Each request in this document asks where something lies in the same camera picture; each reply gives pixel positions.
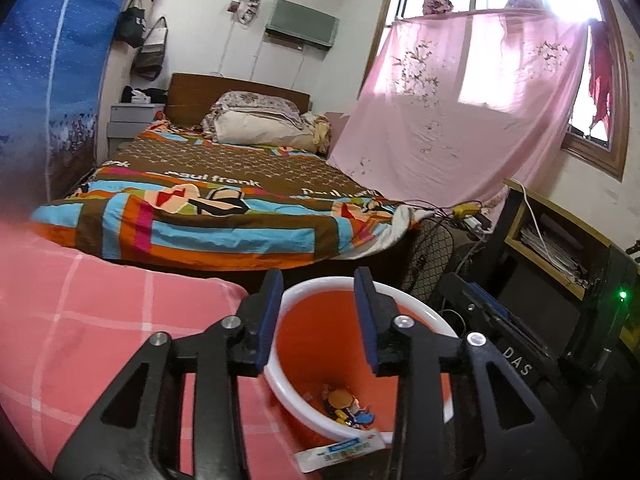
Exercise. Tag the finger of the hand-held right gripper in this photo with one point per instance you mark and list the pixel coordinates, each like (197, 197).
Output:
(487, 302)
(452, 295)

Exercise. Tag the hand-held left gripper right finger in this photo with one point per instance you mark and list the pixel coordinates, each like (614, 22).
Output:
(367, 327)

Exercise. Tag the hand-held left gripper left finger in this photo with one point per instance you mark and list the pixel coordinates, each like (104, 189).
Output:
(267, 325)

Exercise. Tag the orange bucket with white rim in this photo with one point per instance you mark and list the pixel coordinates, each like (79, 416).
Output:
(320, 340)

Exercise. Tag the white toothpaste tube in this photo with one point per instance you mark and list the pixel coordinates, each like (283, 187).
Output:
(340, 452)

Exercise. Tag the black floor fan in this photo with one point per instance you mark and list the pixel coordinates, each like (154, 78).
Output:
(435, 255)

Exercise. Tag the stack of papers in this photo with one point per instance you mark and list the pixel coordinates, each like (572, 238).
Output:
(555, 255)

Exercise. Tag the yellow power strip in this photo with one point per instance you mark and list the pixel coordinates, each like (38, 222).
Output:
(467, 208)

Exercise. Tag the wooden desk shelf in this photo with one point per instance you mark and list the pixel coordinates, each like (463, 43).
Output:
(550, 210)

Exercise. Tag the pink embroidered hanging sheet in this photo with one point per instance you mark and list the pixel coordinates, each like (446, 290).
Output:
(465, 110)

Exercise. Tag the folded beige quilt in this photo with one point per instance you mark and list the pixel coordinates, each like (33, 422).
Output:
(260, 132)

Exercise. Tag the yellow floral cloth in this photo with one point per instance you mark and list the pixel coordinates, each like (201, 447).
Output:
(320, 132)

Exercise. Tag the pink board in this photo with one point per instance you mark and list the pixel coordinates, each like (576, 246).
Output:
(339, 122)

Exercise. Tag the barred window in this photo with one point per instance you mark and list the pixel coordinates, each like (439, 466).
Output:
(620, 125)

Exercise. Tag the floral pillow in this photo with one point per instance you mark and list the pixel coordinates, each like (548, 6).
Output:
(255, 102)

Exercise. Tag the brown wooden headboard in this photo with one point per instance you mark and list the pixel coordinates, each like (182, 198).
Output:
(200, 95)

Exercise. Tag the grey nightstand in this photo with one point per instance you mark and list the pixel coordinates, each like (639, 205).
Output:
(132, 120)

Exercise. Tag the dark pink torn curtain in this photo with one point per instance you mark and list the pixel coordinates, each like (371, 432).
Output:
(600, 75)

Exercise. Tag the black items on nightstand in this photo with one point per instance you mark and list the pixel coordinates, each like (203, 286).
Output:
(150, 95)

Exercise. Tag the grey hanging tote bag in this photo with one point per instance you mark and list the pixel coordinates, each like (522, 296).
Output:
(151, 52)

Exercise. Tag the blue dotted wardrobe cover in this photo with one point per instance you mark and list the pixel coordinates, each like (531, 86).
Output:
(45, 85)

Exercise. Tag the black hanging bag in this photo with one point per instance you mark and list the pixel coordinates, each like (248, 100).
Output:
(131, 22)

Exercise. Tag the green covered wall unit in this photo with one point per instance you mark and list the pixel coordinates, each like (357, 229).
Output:
(302, 22)

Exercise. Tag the wall socket with plugs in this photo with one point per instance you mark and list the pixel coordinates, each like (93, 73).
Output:
(245, 7)

